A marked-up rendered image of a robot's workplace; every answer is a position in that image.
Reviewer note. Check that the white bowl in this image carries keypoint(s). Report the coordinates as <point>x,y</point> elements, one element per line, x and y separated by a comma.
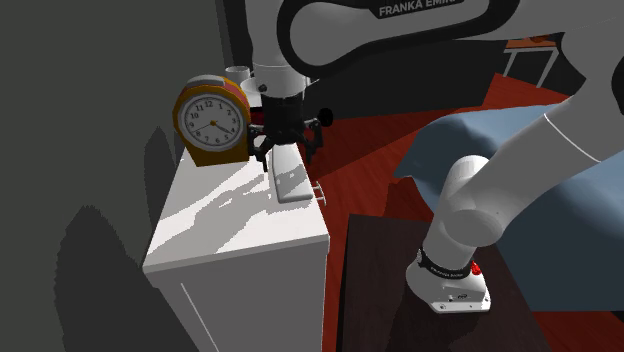
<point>249,90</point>

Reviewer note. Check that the orange table with white legs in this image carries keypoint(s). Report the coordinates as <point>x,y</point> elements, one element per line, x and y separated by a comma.
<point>529,44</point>

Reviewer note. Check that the dark red object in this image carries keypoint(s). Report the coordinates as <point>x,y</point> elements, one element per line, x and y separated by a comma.
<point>255,117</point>

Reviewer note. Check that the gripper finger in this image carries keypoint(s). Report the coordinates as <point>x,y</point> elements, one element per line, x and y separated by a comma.
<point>314,139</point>
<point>258,141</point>

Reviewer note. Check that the black round object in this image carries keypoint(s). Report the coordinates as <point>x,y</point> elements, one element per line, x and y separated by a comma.
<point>325,116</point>

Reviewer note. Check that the grey flat remote control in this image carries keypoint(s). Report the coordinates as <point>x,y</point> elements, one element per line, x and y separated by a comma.
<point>293,187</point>

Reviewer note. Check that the white cup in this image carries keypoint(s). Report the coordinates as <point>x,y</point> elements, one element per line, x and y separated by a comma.
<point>237,73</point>

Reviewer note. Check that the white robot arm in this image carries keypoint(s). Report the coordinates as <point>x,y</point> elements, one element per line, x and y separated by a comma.
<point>468,214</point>

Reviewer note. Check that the dark robot stand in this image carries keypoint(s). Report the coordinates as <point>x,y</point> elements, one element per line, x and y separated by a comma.
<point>380,292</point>

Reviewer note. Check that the white bedside cabinet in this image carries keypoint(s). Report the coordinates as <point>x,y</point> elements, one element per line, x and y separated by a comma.
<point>234,287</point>

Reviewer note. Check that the orange clock with white face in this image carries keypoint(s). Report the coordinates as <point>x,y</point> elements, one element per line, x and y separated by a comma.
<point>212,122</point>

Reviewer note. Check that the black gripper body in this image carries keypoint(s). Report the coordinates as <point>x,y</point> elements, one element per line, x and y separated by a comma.
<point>284,119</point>

